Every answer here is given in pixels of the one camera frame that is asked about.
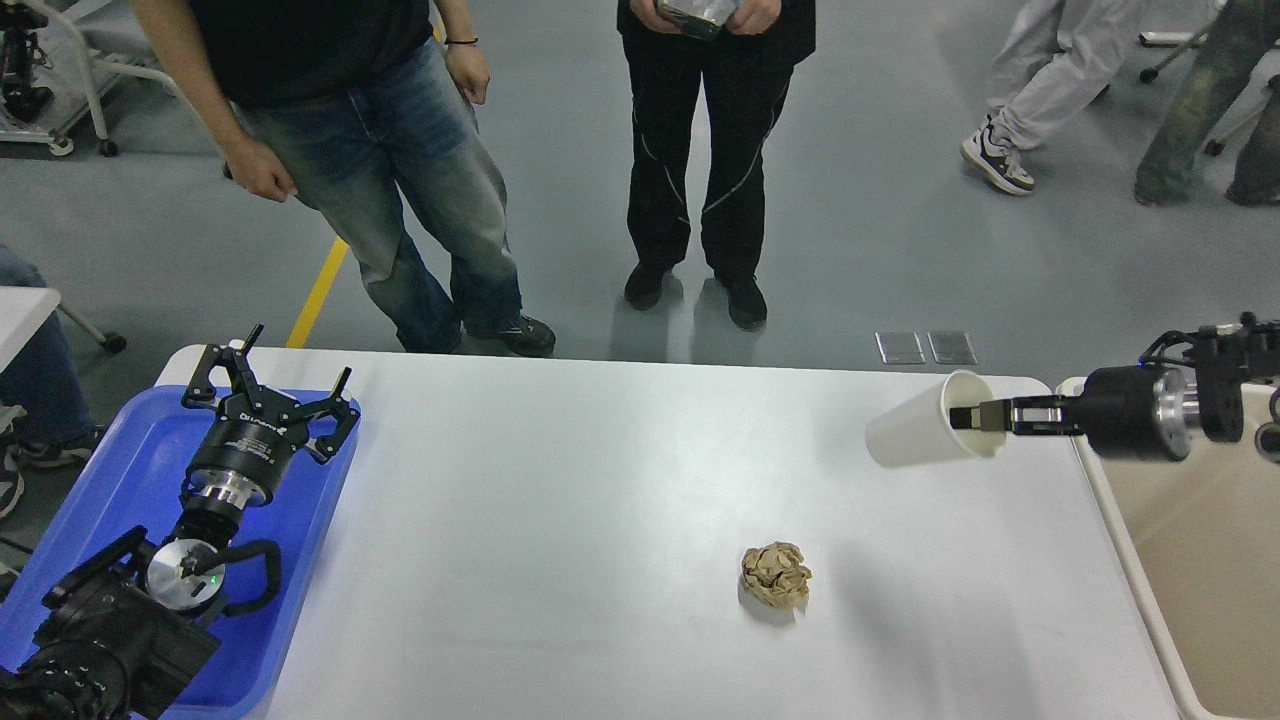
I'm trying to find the beige plastic bin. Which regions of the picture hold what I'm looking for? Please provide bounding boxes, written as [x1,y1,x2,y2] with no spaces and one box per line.
[1074,384,1279,719]

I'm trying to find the person in olive trousers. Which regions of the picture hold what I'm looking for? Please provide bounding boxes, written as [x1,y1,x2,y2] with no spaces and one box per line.
[1133,1,1279,208]

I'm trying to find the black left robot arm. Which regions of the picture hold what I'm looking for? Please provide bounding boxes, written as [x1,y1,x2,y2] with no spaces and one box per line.
[3,345,361,719]

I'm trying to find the aluminium foil container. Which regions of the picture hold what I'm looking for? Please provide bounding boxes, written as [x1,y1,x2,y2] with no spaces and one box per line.
[655,0,740,41]

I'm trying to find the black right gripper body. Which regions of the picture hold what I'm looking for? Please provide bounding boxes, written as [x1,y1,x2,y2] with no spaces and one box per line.
[1061,366,1201,462]

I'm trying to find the blue plastic tray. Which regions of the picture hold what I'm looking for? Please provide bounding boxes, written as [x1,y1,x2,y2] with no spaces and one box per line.
[1,386,358,719]

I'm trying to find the person in blue jeans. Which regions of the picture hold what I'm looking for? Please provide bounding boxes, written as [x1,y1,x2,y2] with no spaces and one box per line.
[131,1,556,357]

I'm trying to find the person in black trousers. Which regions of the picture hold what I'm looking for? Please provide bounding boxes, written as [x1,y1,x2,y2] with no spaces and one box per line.
[616,1,817,331]

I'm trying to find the small white side table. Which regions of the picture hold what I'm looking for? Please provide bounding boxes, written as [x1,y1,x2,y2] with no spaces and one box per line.
[1,286,127,370]

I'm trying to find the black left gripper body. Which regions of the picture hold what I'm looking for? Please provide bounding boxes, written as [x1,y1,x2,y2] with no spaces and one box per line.
[186,393,308,501]

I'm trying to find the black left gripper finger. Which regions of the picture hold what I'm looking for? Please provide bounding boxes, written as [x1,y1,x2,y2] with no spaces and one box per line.
[180,324,265,411]
[296,366,361,465]

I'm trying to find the metal floor outlet plate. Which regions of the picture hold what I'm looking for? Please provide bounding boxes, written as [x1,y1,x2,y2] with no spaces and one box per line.
[927,331,979,366]
[876,331,927,366]

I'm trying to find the white paper cup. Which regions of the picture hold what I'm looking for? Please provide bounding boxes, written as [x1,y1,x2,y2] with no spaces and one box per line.
[864,370,1007,468]

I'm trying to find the crumpled brown paper ball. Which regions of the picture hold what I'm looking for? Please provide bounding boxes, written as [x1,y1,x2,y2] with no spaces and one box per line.
[739,541,813,610]

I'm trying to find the seated person at left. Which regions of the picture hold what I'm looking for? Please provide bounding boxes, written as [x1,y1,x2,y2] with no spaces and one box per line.
[0,245,108,521]

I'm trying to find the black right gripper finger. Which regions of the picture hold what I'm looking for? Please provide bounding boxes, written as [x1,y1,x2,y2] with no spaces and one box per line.
[948,396,1068,436]

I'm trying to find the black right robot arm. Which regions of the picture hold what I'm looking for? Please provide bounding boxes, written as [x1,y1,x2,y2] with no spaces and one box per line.
[945,311,1279,462]

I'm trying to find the white rolling cart frame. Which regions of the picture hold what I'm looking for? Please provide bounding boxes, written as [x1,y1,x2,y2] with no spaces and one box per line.
[1,1,195,158]

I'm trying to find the person in white trousers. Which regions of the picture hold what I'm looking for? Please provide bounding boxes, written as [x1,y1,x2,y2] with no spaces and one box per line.
[961,1,1149,196]

